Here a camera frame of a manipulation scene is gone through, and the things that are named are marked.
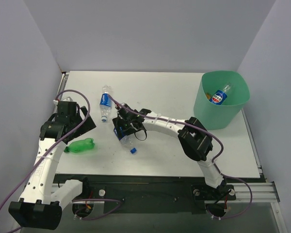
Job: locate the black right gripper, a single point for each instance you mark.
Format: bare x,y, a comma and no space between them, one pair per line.
121,123

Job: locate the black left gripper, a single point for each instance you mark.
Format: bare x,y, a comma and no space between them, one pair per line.
82,122

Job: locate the Pepsi bottle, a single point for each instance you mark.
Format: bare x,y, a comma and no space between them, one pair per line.
125,140
222,94
105,104

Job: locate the green plastic bottle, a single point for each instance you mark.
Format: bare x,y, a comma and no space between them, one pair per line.
80,146

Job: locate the orange juice bottle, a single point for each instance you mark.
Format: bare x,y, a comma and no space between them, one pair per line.
208,96

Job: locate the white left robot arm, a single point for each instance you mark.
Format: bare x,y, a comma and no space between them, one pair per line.
37,206

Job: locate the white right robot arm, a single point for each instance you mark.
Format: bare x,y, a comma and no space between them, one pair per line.
195,140

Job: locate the green plastic bin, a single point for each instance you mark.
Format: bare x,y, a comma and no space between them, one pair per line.
214,117

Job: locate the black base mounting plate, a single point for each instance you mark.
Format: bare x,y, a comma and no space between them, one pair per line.
153,194

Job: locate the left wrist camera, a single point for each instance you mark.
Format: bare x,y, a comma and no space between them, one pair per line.
68,99

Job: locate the aluminium rail right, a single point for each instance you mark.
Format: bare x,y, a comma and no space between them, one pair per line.
261,192

